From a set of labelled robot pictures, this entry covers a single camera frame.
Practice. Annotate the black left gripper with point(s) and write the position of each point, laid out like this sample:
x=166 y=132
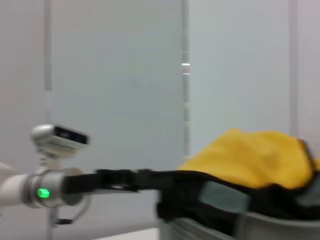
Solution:
x=100 y=181

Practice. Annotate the yellow grey towel black trim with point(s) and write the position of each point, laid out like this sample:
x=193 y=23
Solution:
x=250 y=160

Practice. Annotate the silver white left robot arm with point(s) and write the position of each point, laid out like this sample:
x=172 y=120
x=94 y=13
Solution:
x=25 y=187

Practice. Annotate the grey-green towel black trim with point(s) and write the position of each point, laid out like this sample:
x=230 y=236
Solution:
x=225 y=197

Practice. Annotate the grey-green perforated storage box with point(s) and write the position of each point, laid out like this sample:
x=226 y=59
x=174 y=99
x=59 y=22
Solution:
x=275 y=230

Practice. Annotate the black cloth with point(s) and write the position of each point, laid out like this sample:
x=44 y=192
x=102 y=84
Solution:
x=187 y=200

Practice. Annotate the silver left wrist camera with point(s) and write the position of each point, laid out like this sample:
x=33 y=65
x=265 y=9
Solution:
x=57 y=140

